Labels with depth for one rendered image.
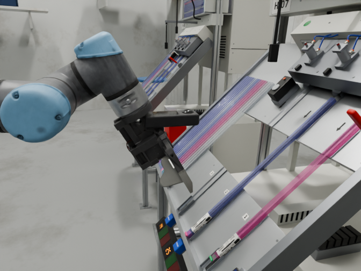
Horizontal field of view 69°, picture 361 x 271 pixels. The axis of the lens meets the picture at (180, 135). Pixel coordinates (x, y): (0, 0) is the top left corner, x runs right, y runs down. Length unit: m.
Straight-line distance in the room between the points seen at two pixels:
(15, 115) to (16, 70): 4.60
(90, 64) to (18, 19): 4.47
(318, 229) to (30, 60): 4.74
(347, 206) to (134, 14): 4.94
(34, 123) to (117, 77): 0.18
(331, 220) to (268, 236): 0.12
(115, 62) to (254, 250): 0.46
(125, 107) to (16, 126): 0.20
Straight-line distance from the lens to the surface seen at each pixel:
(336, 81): 0.74
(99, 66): 0.50
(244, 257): 0.61
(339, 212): 0.58
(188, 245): 0.70
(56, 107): 0.38
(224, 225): 0.68
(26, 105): 0.38
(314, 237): 0.58
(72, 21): 5.00
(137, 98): 0.51
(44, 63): 4.96
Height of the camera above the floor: 1.20
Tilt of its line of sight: 19 degrees down
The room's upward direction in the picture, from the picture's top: 1 degrees clockwise
